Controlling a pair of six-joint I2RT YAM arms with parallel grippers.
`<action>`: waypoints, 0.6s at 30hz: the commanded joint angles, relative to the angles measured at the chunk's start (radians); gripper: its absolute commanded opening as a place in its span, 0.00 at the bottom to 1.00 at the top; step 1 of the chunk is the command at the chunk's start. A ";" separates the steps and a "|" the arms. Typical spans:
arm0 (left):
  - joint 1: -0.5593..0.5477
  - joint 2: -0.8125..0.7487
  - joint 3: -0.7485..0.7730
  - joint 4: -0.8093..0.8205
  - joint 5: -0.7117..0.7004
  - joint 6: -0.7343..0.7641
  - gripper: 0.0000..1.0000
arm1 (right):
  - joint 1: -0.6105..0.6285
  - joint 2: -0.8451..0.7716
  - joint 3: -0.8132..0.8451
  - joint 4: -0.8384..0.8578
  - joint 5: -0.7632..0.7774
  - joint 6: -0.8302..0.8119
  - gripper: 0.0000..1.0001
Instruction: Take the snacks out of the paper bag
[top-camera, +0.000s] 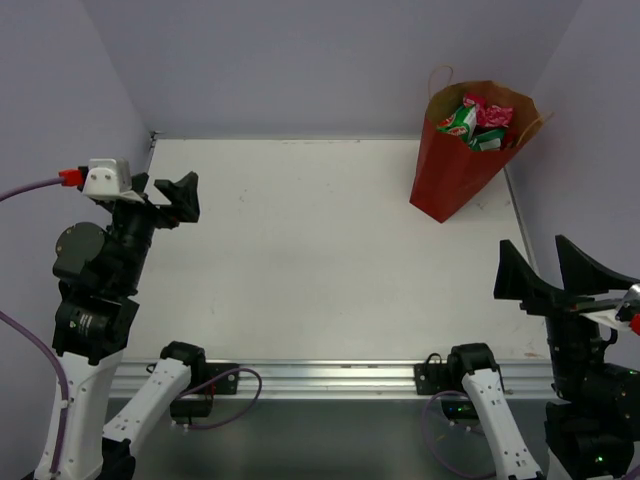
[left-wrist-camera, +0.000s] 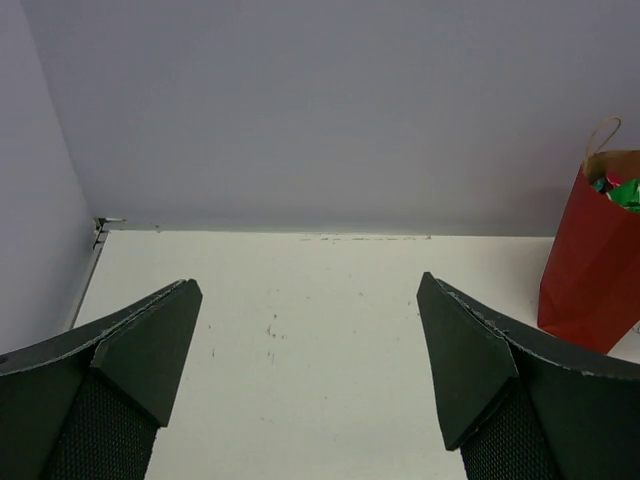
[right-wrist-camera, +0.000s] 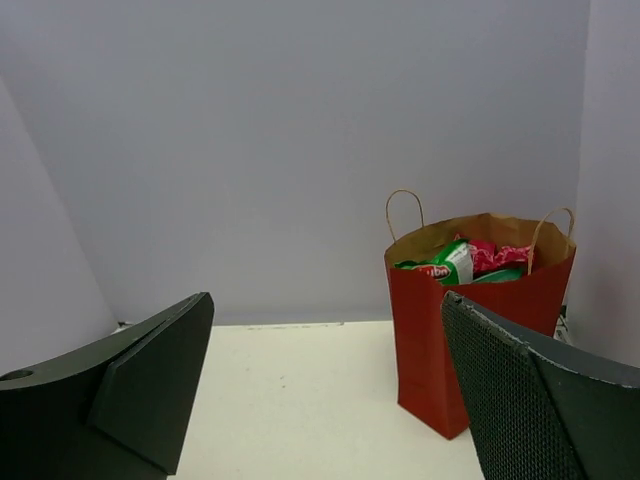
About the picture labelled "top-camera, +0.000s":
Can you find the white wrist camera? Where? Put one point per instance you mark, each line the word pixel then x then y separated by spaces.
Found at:
pixel 623 316
pixel 109 179

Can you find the red snack bag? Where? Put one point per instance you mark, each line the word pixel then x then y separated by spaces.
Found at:
pixel 488 116

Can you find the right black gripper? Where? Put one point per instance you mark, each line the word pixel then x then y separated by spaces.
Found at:
pixel 583 278

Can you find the green Chuba chips bag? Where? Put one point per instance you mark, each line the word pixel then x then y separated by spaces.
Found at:
pixel 461 124

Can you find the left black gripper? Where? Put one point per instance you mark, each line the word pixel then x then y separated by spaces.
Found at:
pixel 151 213

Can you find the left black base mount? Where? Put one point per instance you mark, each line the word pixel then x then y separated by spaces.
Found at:
pixel 196 401

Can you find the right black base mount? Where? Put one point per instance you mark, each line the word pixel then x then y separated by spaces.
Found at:
pixel 432 376

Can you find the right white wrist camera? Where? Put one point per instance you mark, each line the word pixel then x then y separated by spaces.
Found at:
pixel 623 316

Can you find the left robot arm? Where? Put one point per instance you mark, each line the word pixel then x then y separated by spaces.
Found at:
pixel 98 270

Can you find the aluminium rail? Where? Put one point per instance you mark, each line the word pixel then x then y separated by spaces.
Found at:
pixel 381 380

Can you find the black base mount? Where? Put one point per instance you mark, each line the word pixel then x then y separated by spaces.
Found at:
pixel 196 401
pixel 432 376

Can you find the green chips bag back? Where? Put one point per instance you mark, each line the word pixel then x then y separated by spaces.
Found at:
pixel 487 139

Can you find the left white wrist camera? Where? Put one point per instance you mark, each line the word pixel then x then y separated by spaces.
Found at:
pixel 109 179

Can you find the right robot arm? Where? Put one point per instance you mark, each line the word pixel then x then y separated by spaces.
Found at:
pixel 592 431

